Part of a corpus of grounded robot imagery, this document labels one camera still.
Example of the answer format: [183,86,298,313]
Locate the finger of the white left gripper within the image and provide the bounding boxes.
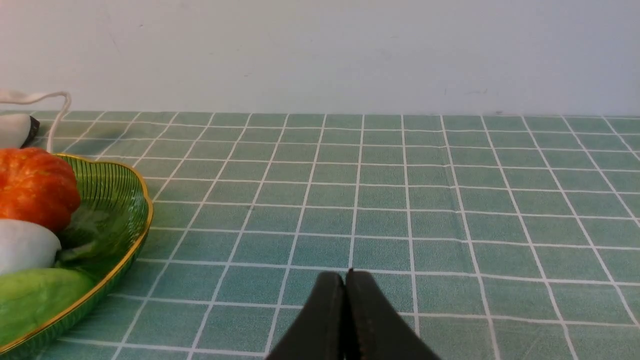
[0,113,41,150]

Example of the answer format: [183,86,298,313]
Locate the white cloth tote bag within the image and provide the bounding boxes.
[0,89,72,153]

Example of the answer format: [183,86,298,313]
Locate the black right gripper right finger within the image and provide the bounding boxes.
[345,269,440,360]

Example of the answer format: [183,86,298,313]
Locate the white radish with green leaves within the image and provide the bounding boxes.
[0,218,98,276]

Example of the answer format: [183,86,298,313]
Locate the green toy cucumber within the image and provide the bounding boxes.
[0,268,95,347]

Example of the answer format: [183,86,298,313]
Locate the green glass scalloped plate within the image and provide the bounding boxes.
[1,153,153,360]

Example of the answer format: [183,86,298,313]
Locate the orange toy pumpkin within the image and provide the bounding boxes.
[0,147,82,233]

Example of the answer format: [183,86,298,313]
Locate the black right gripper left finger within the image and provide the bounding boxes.
[266,271,345,360]

